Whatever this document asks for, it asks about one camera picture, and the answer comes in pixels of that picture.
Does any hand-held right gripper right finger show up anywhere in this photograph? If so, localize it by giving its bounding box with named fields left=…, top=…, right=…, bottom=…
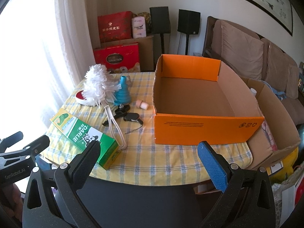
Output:
left=198, top=141, right=282, bottom=228

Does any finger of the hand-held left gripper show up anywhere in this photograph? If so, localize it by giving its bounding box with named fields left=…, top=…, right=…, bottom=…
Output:
left=0, top=135, right=51, bottom=163
left=0, top=131, right=25, bottom=150

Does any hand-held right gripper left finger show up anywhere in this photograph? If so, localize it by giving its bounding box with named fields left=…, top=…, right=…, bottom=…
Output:
left=22, top=140, right=101, bottom=228

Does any green toothpaste box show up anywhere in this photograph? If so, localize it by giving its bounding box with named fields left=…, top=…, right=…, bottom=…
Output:
left=49, top=108, right=121, bottom=170

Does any orange cardboard box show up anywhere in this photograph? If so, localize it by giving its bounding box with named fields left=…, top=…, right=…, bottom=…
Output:
left=152, top=54, right=265, bottom=145

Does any black clamp mount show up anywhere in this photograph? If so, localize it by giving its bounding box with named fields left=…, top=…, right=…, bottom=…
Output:
left=102, top=103, right=144, bottom=135

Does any blue collapsible funnel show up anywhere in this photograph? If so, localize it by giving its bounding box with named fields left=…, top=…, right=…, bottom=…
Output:
left=114, top=76, right=131, bottom=105

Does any white fluffy duster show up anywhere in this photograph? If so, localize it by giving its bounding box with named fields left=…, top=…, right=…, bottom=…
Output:
left=84, top=64, right=127, bottom=150

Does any red lint brush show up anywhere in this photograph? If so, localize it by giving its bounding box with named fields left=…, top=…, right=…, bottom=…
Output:
left=74, top=89, right=100, bottom=107

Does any yellow bag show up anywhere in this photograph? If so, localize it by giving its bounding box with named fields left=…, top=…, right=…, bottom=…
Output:
left=266, top=147, right=299, bottom=183

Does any open brown cardboard box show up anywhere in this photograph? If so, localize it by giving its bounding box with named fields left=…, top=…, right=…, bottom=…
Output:
left=240, top=77, right=302, bottom=170

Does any pink cork stopper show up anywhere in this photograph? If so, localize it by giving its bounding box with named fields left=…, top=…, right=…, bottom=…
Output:
left=136, top=100, right=150, bottom=110

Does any brown sofa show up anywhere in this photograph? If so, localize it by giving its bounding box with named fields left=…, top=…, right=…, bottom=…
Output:
left=203, top=16, right=304, bottom=126

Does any light blue cloth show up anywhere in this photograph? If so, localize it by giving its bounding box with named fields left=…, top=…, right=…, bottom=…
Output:
left=272, top=84, right=289, bottom=100

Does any white curtain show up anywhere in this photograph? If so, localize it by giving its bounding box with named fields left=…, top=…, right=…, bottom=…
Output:
left=0, top=0, right=101, bottom=129

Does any red chocolate gift box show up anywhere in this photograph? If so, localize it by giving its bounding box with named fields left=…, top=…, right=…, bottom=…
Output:
left=93, top=43, right=140, bottom=73

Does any beige sofa cushion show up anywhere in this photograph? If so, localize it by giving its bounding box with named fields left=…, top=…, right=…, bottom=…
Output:
left=212, top=19, right=264, bottom=81
left=262, top=38, right=298, bottom=99

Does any tall red gift bag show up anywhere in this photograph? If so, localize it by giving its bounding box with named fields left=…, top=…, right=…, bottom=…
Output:
left=97, top=11, right=133, bottom=44

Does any white tissue pack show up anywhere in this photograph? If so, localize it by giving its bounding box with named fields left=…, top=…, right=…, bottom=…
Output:
left=132, top=17, right=146, bottom=39

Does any black speaker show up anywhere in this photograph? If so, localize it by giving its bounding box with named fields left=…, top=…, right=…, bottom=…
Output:
left=149, top=6, right=171, bottom=35
left=178, top=9, right=200, bottom=34

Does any gold patterned bag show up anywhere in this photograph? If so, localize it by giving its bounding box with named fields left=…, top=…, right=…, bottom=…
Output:
left=133, top=12, right=152, bottom=35

